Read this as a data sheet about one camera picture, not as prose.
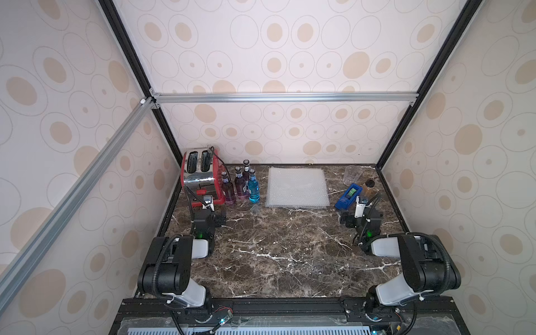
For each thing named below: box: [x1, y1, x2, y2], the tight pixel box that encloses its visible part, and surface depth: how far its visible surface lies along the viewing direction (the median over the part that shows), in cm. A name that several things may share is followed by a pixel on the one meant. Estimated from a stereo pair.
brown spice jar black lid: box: [361, 179, 377, 199], surface depth 102 cm
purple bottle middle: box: [234, 166, 248, 199], surface depth 99 cm
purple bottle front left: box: [221, 170, 236, 206], surface depth 99 cm
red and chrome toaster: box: [181, 146, 226, 207], surface depth 96 cm
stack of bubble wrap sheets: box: [265, 167, 331, 209], surface depth 110 cm
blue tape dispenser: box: [334, 182, 363, 211], surface depth 102 cm
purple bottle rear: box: [242, 159, 251, 182], surface depth 96 cm
